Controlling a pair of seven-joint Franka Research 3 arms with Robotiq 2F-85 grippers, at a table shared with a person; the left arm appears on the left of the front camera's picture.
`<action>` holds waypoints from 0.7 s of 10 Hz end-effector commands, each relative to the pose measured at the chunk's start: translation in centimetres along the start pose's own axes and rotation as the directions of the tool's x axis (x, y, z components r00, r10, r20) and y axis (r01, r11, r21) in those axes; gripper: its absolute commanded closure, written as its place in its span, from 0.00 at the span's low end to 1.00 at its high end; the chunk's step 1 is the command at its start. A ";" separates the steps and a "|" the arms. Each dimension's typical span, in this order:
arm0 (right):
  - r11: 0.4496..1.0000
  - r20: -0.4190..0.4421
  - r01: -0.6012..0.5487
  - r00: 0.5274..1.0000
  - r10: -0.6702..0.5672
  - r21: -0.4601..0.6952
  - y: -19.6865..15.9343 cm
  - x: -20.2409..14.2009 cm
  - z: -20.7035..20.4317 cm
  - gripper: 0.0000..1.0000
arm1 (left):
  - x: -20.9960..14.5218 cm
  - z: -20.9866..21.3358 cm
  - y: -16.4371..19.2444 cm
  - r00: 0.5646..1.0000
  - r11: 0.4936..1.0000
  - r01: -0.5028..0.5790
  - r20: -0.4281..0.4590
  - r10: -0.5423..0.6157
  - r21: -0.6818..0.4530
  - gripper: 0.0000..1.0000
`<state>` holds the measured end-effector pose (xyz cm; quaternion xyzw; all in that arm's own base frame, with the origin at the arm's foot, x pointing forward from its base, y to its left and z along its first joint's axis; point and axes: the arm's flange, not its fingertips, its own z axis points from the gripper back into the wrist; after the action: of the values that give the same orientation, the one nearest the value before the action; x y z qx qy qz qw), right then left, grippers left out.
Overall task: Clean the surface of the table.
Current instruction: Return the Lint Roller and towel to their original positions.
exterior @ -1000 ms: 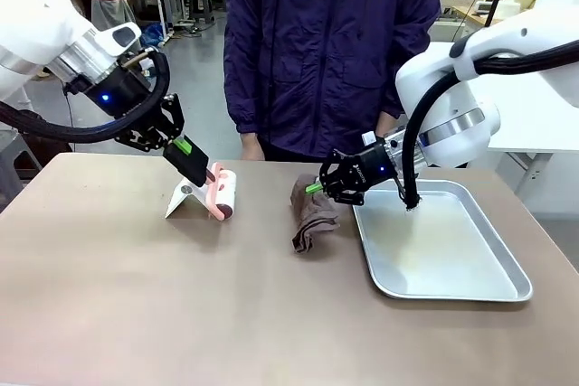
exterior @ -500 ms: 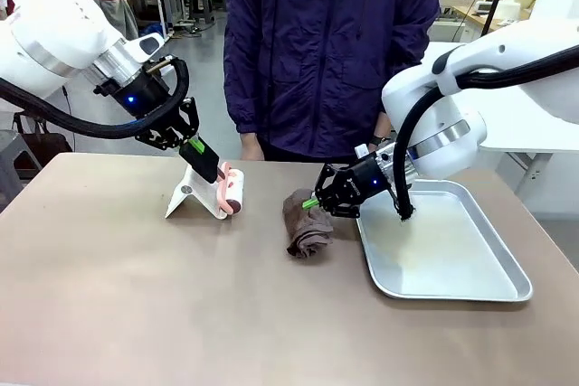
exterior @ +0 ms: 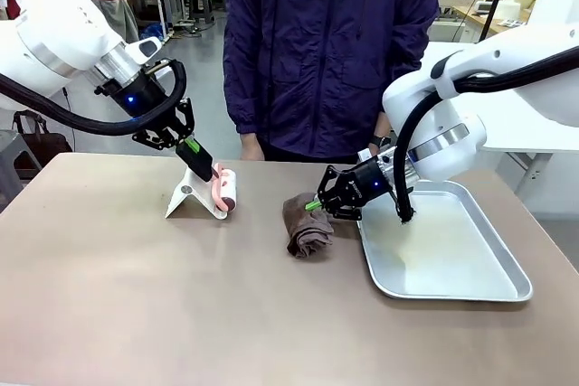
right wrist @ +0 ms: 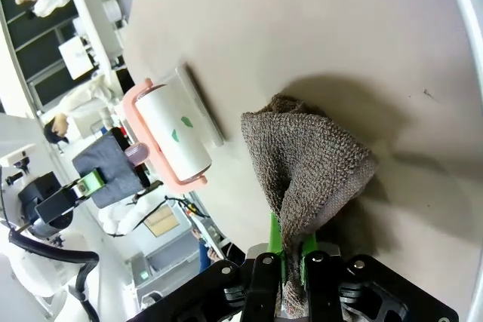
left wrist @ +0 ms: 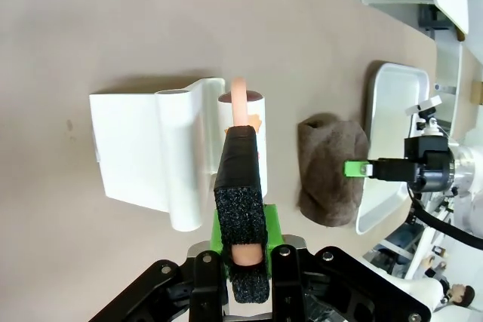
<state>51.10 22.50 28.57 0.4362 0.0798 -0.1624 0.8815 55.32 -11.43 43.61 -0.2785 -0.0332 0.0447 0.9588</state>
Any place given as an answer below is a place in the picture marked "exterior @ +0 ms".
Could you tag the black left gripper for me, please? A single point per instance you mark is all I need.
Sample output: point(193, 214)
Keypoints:
point(140, 99)

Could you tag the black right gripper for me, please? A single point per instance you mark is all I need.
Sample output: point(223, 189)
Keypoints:
point(368, 182)

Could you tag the grey-brown terry towel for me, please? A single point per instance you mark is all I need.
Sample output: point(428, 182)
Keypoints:
point(307, 232)

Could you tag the pink white lint roller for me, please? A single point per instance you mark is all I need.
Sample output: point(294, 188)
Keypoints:
point(228, 187)

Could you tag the person left forearm purple sleeve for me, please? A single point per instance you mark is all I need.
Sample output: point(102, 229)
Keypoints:
point(382, 121)

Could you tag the person right forearm purple sleeve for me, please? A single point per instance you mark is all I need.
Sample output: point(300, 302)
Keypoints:
point(242, 96)

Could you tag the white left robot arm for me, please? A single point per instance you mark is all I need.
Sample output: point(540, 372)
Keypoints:
point(54, 33)

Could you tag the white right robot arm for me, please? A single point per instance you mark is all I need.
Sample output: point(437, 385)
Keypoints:
point(520, 65)

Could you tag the person left hand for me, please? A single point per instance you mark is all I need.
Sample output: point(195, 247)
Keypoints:
point(381, 150)

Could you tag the person right hand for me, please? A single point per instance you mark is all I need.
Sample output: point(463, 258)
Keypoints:
point(251, 148)

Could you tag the white folded roller stand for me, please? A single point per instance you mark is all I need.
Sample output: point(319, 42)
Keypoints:
point(185, 198)

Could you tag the black wrist watch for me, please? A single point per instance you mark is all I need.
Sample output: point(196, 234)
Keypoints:
point(381, 140)

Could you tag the silver metal tray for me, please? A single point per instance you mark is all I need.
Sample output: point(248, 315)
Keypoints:
point(452, 259)

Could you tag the brown leather bag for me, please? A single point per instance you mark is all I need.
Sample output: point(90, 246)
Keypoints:
point(38, 139)

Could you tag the person torso purple jacket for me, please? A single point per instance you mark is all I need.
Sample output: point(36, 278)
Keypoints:
point(316, 42)

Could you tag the grey metal stool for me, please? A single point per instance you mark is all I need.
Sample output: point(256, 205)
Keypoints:
point(16, 164)

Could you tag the white side table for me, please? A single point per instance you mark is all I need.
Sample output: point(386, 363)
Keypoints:
point(534, 144)

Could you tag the light wooden bench table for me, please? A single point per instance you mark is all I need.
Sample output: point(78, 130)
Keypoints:
point(475, 17)

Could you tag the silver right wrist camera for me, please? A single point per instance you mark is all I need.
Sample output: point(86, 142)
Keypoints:
point(368, 155)

